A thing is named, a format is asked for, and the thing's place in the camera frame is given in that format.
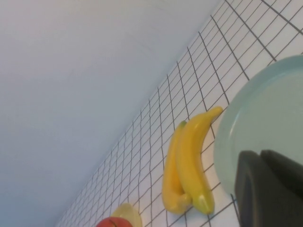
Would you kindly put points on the yellow round plate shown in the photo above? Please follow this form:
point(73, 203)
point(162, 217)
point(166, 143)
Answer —
point(129, 211)

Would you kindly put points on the red apple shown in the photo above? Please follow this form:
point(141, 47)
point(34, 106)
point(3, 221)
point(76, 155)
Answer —
point(111, 223)

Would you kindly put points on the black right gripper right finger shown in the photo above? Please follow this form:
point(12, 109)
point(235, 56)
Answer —
point(286, 168)

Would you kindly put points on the pale green round plate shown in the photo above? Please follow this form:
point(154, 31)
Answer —
point(260, 113)

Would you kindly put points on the yellow banana with green tip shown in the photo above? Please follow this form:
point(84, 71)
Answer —
point(171, 179)

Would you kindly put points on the white grid tablecloth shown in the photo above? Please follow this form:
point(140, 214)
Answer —
point(236, 47)

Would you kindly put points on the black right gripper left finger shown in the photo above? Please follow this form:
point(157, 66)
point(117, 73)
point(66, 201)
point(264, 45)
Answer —
point(258, 201)

